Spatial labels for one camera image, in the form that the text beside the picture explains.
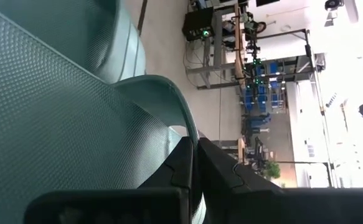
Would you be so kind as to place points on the round green potted plant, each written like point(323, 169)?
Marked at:
point(271, 169)

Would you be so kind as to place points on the person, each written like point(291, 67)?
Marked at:
point(260, 27)

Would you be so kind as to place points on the green rubber slide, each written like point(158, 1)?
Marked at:
point(59, 124)

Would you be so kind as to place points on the black wall monitor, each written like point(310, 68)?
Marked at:
point(266, 2)

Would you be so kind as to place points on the black background robot arm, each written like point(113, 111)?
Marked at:
point(257, 152)

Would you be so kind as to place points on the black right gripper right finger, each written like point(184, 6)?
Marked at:
point(231, 193)

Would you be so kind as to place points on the black background rig frame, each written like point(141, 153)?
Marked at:
point(308, 46)

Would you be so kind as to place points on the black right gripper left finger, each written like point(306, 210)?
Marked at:
point(181, 174)

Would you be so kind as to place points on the blue chair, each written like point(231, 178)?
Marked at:
point(257, 123)

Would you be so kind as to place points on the rack with blue bins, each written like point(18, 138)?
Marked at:
point(263, 96)

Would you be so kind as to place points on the black computer case lit fan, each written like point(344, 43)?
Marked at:
point(196, 21)

